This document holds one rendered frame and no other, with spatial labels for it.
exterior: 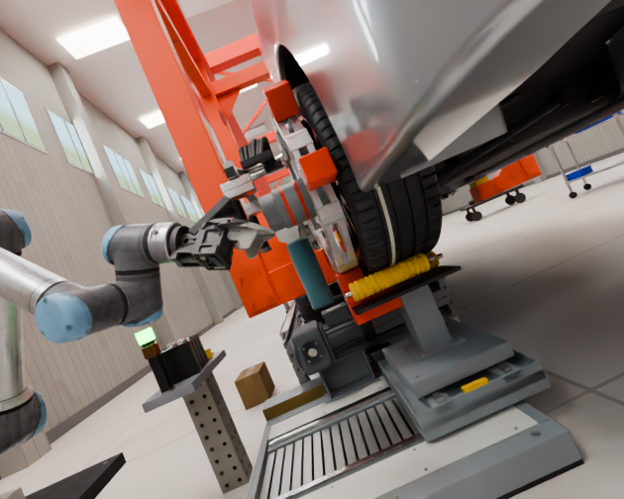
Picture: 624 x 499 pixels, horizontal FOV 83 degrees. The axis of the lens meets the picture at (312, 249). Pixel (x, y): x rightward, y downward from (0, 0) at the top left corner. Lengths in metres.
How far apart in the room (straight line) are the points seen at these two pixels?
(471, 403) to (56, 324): 0.96
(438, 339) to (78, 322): 0.97
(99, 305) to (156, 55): 1.44
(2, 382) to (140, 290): 0.67
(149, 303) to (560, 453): 0.96
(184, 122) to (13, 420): 1.28
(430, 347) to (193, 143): 1.32
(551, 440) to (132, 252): 0.99
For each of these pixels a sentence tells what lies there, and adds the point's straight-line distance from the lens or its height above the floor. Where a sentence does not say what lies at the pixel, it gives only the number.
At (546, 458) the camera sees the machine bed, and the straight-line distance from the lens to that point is 1.04.
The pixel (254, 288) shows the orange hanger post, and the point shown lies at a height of 0.64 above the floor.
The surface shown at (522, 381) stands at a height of 0.14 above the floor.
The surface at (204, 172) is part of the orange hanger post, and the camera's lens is 1.73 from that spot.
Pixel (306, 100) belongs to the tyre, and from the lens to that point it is 1.03.
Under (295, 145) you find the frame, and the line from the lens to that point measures 0.97.
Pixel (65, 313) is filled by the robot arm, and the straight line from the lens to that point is 0.76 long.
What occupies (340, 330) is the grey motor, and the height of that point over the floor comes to 0.35.
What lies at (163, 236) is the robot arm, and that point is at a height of 0.81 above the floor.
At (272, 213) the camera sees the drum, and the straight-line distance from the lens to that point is 1.14.
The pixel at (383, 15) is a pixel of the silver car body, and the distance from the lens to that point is 0.45.
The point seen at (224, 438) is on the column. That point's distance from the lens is 1.49.
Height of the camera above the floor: 0.65
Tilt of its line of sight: 2 degrees up
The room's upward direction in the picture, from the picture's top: 24 degrees counter-clockwise
